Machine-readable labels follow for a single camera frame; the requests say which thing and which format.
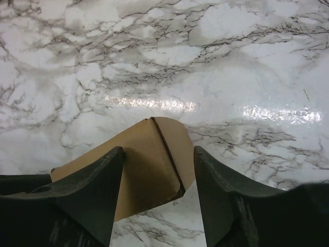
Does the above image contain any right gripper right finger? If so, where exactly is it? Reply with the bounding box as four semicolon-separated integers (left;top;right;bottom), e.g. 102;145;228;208
194;146;328;246

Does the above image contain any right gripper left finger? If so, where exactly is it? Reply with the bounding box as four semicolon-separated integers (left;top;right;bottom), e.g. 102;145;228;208
1;147;124;246

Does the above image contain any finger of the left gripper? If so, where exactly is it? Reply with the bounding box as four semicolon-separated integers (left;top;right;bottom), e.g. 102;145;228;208
0;174;51;196

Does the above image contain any brown cardboard box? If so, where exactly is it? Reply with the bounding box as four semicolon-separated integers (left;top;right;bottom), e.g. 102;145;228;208
50;117;195;221

